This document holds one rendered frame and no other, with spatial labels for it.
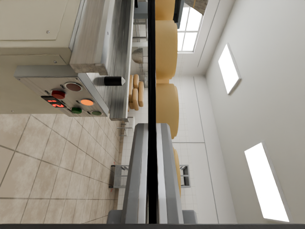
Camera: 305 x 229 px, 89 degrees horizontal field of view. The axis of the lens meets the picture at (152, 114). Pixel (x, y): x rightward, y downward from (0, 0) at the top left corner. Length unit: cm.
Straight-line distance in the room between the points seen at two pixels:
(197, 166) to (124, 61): 427
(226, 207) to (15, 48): 480
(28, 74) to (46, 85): 4
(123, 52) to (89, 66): 41
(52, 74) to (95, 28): 13
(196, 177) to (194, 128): 146
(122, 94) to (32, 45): 33
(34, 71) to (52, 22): 11
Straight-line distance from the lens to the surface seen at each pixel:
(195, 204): 463
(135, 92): 443
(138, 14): 126
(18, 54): 43
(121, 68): 68
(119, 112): 58
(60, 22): 42
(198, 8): 119
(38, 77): 42
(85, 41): 37
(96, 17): 42
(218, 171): 489
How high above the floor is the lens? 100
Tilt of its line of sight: level
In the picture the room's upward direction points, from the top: 90 degrees clockwise
